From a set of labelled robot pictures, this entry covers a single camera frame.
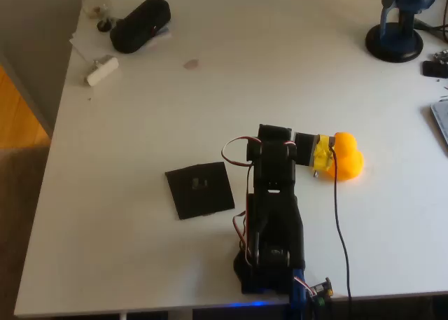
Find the yellow rubber duck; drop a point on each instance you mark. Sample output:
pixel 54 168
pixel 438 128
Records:
pixel 346 159

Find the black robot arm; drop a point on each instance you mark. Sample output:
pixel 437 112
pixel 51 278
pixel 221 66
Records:
pixel 276 211

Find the black square mat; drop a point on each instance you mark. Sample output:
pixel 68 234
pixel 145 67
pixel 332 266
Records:
pixel 210 201

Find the blue desk microphone stand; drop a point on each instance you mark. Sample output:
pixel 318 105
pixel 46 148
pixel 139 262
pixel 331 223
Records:
pixel 393 41

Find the blue table clamp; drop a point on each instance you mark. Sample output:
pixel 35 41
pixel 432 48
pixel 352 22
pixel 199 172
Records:
pixel 297 293

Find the motor control board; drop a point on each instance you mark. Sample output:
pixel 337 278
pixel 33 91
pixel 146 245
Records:
pixel 320 289

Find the grey laptop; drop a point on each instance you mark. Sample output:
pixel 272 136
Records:
pixel 441 120

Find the black flat device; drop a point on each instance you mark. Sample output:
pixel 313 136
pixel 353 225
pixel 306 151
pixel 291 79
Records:
pixel 434 69

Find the black zipped case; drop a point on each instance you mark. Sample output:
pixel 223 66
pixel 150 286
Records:
pixel 140 26

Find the white power bank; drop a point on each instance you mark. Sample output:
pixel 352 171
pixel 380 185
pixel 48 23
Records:
pixel 103 71

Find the small electronics board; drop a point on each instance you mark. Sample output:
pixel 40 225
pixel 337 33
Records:
pixel 441 55

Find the small black round object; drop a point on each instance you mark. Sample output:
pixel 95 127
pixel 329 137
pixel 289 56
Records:
pixel 104 25

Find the white paper sheets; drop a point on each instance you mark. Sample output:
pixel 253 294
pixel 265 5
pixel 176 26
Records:
pixel 82 41

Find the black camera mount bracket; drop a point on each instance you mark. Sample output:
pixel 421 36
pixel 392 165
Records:
pixel 304 148

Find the yellow taped wrist camera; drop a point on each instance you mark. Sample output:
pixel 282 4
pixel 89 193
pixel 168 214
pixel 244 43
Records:
pixel 322 157

